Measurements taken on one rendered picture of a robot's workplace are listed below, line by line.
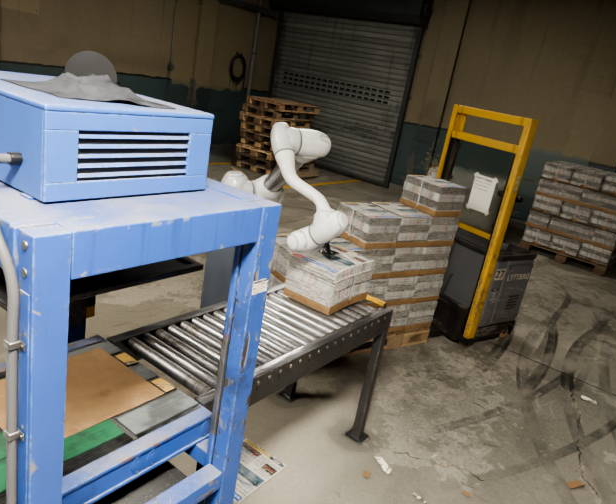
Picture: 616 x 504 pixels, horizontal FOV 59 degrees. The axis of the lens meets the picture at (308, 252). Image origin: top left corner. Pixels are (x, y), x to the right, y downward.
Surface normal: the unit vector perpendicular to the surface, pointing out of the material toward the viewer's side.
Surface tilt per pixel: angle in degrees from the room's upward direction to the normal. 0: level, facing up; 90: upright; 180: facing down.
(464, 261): 90
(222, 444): 90
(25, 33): 90
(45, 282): 90
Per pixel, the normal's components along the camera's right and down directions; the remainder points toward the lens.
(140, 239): 0.79, 0.32
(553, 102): -0.59, 0.15
